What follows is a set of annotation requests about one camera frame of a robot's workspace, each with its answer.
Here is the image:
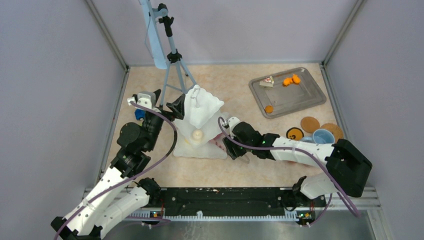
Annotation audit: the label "orange cookie pieces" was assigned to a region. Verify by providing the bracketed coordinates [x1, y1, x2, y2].
[282, 74, 301, 87]

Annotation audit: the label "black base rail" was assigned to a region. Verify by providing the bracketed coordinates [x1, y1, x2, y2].
[147, 187, 327, 217]

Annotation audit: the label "steel serving tray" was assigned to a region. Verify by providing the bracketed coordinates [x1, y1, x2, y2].
[248, 67, 327, 119]

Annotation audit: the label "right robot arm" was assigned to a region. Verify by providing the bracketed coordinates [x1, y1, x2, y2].
[218, 117, 373, 206]

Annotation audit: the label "round orange cookie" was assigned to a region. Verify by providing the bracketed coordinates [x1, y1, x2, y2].
[264, 105, 274, 114]

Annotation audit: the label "blue toy car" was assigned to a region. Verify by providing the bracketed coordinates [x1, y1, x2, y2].
[134, 109, 146, 121]

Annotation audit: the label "white tiered pillow stand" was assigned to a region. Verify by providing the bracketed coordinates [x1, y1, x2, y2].
[173, 85, 228, 160]

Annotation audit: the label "white round bun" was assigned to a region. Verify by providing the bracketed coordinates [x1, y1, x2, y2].
[191, 129, 204, 143]

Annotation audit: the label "woven rattan coaster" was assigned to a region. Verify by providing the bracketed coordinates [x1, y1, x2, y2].
[320, 123, 344, 143]

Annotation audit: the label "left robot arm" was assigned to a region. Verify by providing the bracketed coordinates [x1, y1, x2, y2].
[50, 89, 186, 240]

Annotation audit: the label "pink handled tongs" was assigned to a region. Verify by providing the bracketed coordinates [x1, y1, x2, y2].
[211, 135, 251, 165]

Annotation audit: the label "light blue mug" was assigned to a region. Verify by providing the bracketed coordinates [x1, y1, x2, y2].
[301, 128, 336, 145]

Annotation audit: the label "round wooden coaster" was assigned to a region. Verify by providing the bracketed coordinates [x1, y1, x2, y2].
[300, 116, 321, 133]

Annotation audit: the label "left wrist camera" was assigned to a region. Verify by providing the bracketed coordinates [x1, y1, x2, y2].
[127, 91, 157, 110]

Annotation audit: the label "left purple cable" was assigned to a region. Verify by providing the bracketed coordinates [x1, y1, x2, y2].
[52, 100, 178, 240]

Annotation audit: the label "light blue tripod stand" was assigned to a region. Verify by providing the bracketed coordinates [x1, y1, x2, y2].
[139, 0, 196, 93]

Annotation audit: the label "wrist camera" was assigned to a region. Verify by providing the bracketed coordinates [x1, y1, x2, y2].
[222, 116, 241, 132]
[127, 91, 157, 110]

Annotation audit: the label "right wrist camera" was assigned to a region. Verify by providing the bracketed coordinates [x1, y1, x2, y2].
[222, 116, 241, 132]

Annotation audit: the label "black orange face coaster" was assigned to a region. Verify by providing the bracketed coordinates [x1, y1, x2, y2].
[285, 127, 305, 141]

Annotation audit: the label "purple cable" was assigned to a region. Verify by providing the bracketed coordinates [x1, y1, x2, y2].
[52, 100, 178, 240]
[217, 116, 361, 228]

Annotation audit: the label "small white decorated cake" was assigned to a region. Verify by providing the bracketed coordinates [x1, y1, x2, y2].
[259, 76, 275, 88]

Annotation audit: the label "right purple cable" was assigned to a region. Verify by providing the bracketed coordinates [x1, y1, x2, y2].
[217, 116, 361, 228]

